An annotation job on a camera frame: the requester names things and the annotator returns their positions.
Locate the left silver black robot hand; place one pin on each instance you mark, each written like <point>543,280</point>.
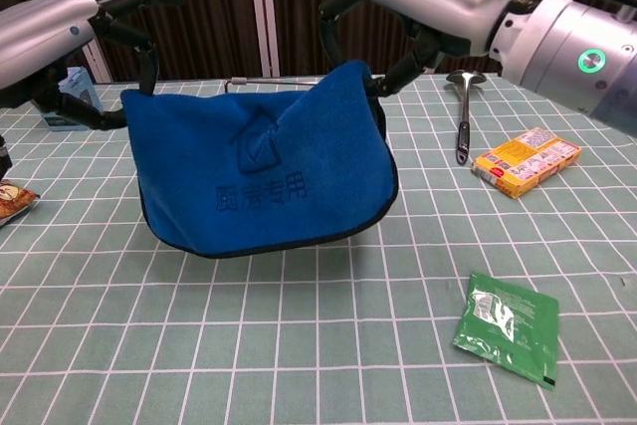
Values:
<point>35,32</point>

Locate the light blue small carton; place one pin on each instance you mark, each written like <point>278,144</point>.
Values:
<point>79,84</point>

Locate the yellow printed carton box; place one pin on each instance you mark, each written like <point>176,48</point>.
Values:
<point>527,161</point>

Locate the green foil sachet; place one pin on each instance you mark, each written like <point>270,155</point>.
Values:
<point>512,330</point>

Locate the orange green snack bag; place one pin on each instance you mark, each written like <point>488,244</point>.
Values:
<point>15,201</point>

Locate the green white grid tablecloth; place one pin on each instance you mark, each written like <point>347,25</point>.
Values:
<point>298,335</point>

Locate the blue microfibre kitchen towel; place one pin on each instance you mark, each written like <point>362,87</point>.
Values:
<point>318,171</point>

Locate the dark pleated curtain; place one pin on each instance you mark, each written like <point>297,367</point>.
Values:
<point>224,22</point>

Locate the white metal frame post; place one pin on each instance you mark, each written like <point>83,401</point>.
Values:
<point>99,62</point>
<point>264,22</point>

